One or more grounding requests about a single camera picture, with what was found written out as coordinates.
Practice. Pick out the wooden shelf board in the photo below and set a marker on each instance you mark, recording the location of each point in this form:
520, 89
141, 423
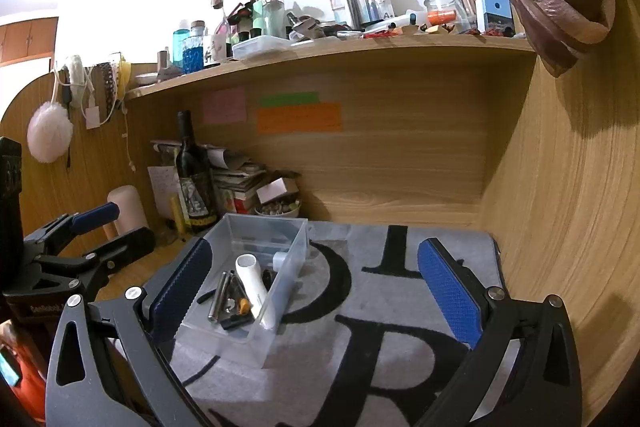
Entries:
350, 52

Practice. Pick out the thin black strip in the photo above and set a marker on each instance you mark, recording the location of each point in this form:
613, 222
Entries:
205, 297

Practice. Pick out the small white paper box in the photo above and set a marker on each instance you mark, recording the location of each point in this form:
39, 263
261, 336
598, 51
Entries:
275, 190

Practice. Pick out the red cloth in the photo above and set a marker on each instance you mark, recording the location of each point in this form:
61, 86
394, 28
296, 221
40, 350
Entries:
27, 382

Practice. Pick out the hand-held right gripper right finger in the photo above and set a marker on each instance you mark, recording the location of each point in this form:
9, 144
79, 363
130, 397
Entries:
450, 292

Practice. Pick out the dark wine bottle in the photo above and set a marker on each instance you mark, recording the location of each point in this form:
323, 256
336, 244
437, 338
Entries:
192, 187

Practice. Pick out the yellow stick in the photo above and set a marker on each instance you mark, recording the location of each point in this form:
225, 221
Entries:
176, 214

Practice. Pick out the short white cylinder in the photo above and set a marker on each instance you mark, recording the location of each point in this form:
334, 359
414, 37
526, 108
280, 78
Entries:
280, 259

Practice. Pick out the white rectangular tray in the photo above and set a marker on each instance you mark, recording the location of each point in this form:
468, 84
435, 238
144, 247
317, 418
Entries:
260, 48

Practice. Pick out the grey mat with black letters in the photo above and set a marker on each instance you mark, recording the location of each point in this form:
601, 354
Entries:
360, 297

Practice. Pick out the wooden cabinet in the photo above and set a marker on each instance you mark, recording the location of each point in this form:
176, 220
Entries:
27, 39

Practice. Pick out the green sticky note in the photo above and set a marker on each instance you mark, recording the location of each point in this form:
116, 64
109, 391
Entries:
289, 99

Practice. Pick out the glass candle jar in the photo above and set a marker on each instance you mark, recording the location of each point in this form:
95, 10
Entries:
442, 12

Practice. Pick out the green bottle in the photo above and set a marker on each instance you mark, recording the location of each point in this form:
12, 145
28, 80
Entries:
260, 14

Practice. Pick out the small white bowl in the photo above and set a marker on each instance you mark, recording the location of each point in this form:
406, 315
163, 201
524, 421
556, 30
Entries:
146, 80

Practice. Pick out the white hanging brush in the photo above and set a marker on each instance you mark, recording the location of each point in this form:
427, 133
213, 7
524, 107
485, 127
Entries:
76, 72

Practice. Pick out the white paper note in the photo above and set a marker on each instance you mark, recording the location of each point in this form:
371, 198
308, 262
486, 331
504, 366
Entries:
162, 187

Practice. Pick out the white hanging tag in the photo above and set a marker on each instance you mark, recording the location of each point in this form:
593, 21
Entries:
93, 116

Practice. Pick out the patterned band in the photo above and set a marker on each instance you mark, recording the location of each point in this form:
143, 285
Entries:
106, 79

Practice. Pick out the black rectangular item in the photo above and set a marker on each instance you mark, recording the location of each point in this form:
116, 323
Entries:
232, 322

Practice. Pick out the yellow hanging item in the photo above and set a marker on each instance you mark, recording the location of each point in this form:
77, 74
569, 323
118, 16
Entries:
125, 72

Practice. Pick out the white tube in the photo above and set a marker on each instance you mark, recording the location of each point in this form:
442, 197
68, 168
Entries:
255, 292

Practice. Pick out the teal bottle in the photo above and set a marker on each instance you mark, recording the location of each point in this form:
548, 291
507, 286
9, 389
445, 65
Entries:
180, 38

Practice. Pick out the clear bottle white cap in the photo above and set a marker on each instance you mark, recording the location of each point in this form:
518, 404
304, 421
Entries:
275, 19

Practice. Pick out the white bath puff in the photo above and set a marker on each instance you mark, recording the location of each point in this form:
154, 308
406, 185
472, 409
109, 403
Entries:
47, 132

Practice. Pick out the white marker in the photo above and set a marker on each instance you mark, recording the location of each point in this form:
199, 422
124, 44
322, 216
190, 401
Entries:
400, 21

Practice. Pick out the cream mug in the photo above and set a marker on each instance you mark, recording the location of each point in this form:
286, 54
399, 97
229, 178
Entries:
130, 207

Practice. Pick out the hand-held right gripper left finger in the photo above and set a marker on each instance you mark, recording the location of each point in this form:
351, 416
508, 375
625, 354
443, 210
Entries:
182, 284

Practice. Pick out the stack of books and papers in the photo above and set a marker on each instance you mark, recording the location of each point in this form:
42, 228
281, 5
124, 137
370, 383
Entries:
240, 179

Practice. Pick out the orange sticky note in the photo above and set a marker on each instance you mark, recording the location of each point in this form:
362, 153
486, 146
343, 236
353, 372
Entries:
300, 119

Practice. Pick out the glass bottle with cork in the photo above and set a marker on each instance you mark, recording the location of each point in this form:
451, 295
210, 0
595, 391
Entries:
220, 32

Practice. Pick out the clear plastic storage box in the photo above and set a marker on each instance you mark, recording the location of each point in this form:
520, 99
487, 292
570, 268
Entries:
285, 302

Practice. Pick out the pink sticky note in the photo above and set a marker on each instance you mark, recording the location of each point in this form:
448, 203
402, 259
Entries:
225, 106

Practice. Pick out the silver stapler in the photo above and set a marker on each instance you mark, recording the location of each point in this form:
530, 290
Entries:
306, 29

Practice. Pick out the blue white box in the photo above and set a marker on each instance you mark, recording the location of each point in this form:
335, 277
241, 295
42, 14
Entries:
495, 9

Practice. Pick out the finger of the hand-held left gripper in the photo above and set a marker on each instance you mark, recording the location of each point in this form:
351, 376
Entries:
125, 244
95, 216

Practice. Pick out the blue textured bottle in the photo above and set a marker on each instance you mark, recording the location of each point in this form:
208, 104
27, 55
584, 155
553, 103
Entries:
193, 54

